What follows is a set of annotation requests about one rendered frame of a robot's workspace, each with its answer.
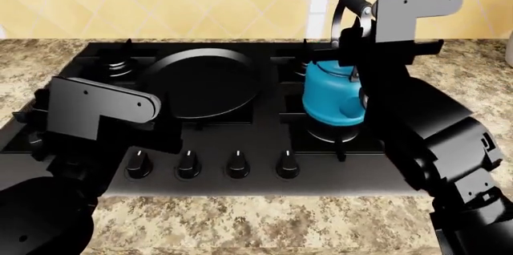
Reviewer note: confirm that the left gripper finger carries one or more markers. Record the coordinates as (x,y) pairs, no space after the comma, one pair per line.
(41,98)
(168,134)

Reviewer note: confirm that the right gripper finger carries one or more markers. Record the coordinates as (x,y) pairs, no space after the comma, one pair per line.
(431,47)
(354,35)

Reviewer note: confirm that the black stove knob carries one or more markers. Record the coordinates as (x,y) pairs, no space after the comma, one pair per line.
(139,166)
(239,165)
(189,165)
(288,165)

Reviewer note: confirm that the black stove burner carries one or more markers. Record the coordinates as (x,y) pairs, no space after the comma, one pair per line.
(300,71)
(117,67)
(332,134)
(35,140)

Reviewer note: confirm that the white object at counter edge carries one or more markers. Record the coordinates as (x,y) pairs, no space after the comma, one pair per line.
(509,49)

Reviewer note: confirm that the black round pan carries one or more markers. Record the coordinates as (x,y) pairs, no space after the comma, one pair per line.
(204,83)

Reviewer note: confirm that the black gas cooktop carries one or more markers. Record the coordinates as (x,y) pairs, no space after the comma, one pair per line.
(240,137)

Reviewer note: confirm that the grey right camera bracket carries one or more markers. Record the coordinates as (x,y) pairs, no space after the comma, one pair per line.
(401,14)

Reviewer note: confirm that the grey camera bracket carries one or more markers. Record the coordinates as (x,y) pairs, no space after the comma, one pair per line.
(88,101)
(401,14)

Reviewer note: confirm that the grey left camera bracket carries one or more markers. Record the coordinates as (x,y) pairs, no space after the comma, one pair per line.
(88,101)

